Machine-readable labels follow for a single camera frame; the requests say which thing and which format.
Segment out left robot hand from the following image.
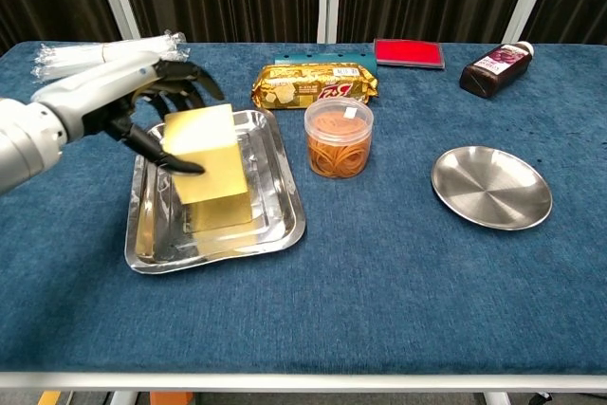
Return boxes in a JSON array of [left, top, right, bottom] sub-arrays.
[[30, 51, 227, 176]]

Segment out yellow sponge block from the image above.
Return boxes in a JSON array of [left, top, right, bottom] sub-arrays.
[[163, 102, 254, 228]]

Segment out clear jar of rubber bands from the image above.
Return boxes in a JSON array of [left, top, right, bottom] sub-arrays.
[[303, 96, 376, 180]]

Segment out bundle of clear plastic straws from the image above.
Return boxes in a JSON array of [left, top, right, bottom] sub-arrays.
[[29, 30, 192, 84]]

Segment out gold snack package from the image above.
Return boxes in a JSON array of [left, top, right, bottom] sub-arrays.
[[249, 63, 381, 110]]

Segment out rectangular metal tray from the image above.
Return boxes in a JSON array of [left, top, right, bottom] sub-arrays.
[[123, 108, 307, 276]]

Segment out teal perforated plastic piece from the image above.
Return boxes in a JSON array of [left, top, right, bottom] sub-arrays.
[[274, 49, 377, 77]]

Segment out red pad in clear case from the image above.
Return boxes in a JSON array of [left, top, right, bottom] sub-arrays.
[[372, 37, 448, 71]]

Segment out blue felt table cover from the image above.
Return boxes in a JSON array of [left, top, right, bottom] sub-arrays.
[[0, 40, 607, 376]]

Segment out dark juice bottle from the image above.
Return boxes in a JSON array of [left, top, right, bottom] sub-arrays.
[[458, 40, 536, 100]]

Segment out round metal plate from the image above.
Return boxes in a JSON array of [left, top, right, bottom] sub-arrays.
[[430, 145, 555, 231]]

